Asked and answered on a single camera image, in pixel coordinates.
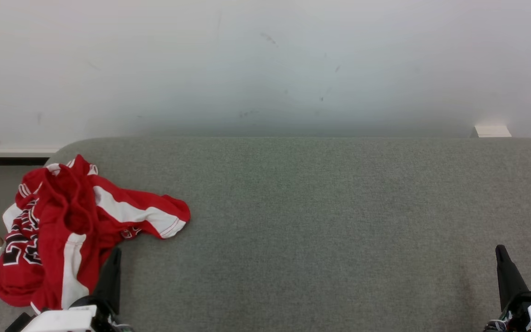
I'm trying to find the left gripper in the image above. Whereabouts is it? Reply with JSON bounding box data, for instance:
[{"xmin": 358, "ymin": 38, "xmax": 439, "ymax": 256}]
[{"xmin": 5, "ymin": 248, "xmax": 132, "ymax": 332}]

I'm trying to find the red garment with white stripe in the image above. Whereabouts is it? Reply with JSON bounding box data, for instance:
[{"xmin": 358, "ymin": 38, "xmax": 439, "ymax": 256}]
[{"xmin": 40, "ymin": 154, "xmax": 191, "ymax": 312}]

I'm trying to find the red jersey with black numbers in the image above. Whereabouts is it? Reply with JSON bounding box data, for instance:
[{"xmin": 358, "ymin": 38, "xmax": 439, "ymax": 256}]
[{"xmin": 0, "ymin": 168, "xmax": 63, "ymax": 308}]

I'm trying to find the grey fabric sofa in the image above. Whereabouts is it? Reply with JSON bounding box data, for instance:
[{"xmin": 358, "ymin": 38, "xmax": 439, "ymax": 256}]
[{"xmin": 0, "ymin": 136, "xmax": 531, "ymax": 332}]

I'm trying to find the white wall box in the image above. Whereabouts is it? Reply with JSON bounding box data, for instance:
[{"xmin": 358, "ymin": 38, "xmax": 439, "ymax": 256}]
[{"xmin": 472, "ymin": 123, "xmax": 513, "ymax": 138}]

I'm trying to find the white and black wall skirting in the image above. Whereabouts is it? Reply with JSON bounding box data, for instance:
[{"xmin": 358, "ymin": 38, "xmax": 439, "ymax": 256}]
[{"xmin": 0, "ymin": 147, "xmax": 61, "ymax": 166}]

